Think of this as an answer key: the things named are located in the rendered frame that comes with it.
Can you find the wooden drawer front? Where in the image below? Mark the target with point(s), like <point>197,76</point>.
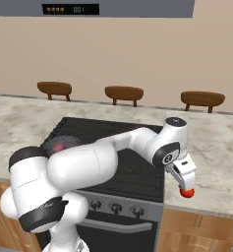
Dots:
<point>193,223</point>

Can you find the black oven door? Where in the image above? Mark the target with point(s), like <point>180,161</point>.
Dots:
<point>121,241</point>

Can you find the grey range hood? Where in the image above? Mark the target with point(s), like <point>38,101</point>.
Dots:
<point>137,8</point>

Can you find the dark round pan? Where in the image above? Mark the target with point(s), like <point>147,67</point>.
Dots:
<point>67,141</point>

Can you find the brown wooden stool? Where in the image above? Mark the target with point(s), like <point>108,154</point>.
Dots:
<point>54,88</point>
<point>202,98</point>
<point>124,93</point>

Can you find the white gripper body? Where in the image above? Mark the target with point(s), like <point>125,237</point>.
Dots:
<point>187,178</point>

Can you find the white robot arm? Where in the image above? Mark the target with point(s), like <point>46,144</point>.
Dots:
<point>78,164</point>

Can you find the black stove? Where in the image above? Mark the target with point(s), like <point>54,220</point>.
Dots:
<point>141,170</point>

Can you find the wooden cupboard door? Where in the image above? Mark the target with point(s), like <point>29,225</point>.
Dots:
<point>3,229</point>
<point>186,244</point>

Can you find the black stove knob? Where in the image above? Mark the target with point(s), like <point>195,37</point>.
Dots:
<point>95,205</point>
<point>116,208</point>
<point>138,211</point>

